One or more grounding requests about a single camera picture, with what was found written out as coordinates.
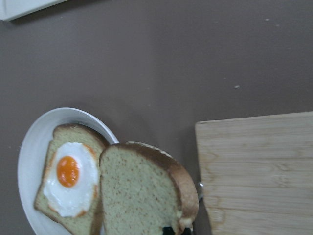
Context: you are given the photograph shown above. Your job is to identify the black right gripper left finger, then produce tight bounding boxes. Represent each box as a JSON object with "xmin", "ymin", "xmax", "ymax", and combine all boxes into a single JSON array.
[{"xmin": 162, "ymin": 227, "xmax": 174, "ymax": 235}]

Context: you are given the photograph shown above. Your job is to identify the white round plate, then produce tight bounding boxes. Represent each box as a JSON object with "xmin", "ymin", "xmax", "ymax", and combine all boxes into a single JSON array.
[{"xmin": 18, "ymin": 107, "xmax": 119, "ymax": 235}]

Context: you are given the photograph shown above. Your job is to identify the bamboo cutting board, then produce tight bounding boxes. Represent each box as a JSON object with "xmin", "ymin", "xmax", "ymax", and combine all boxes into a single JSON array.
[{"xmin": 195, "ymin": 112, "xmax": 313, "ymax": 235}]

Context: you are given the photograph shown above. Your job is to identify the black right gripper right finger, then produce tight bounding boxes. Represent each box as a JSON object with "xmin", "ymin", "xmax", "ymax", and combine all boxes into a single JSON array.
[{"xmin": 182, "ymin": 228, "xmax": 193, "ymax": 235}]

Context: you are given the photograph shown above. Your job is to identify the bread slice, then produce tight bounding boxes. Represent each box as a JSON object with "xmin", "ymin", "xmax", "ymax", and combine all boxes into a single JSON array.
[
  {"xmin": 100, "ymin": 142, "xmax": 199, "ymax": 235},
  {"xmin": 34, "ymin": 124, "xmax": 109, "ymax": 235}
]

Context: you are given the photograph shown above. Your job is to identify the fried egg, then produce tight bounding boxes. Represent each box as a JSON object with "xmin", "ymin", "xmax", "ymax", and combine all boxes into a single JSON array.
[{"xmin": 43, "ymin": 142, "xmax": 100, "ymax": 217}]

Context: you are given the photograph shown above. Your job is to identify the cream rabbit tray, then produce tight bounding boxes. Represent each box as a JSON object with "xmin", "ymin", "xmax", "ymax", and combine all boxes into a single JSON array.
[{"xmin": 0, "ymin": 0, "xmax": 65, "ymax": 21}]

